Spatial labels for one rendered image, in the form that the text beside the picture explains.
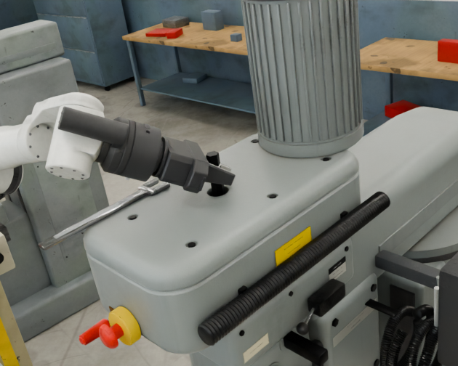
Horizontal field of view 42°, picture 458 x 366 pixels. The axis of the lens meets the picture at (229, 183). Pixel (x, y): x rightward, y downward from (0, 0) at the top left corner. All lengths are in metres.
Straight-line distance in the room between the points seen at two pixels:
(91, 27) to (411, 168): 7.14
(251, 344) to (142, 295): 0.22
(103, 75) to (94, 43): 0.43
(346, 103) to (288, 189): 0.20
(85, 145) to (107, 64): 7.50
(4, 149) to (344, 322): 0.70
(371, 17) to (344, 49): 4.82
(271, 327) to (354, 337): 0.29
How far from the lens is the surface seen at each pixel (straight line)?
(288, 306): 1.04
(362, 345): 1.32
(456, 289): 1.07
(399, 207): 1.28
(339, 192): 1.04
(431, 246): 1.42
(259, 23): 1.03
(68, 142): 0.90
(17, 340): 3.05
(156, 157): 0.91
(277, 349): 1.11
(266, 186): 0.99
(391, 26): 5.77
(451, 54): 4.89
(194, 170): 0.91
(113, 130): 0.87
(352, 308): 1.23
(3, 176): 1.12
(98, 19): 8.28
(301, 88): 1.03
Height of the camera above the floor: 2.35
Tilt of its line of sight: 27 degrees down
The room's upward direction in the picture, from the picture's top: 9 degrees counter-clockwise
